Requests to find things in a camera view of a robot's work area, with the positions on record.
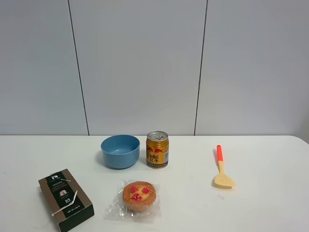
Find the gold Red Bull can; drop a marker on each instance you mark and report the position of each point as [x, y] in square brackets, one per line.
[157, 149]

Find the orange handled yellow spatula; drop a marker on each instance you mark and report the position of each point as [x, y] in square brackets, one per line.
[221, 180]

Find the dark espresso capsule box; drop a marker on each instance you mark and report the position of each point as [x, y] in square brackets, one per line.
[69, 204]

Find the wrapped fruit tart pastry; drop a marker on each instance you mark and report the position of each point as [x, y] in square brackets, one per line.
[136, 201]

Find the blue plastic bowl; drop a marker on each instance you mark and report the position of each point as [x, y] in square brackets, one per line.
[120, 151]

